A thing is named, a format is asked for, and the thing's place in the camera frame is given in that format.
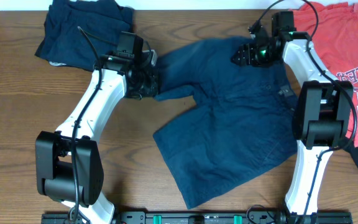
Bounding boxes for blue denim shorts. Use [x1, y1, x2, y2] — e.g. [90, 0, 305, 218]
[153, 36, 297, 209]

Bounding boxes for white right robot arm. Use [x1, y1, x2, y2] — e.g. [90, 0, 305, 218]
[231, 30, 355, 223]

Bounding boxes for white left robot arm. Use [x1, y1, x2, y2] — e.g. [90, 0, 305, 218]
[35, 50, 158, 223]

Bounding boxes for folded navy garment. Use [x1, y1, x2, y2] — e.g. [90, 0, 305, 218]
[38, 0, 134, 72]

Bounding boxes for red printed t-shirt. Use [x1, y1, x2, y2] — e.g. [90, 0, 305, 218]
[293, 2, 358, 147]

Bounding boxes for folded black garment with print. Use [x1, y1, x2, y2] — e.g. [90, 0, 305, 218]
[35, 47, 68, 67]

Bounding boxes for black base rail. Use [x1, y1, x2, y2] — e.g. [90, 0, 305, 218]
[41, 203, 353, 224]

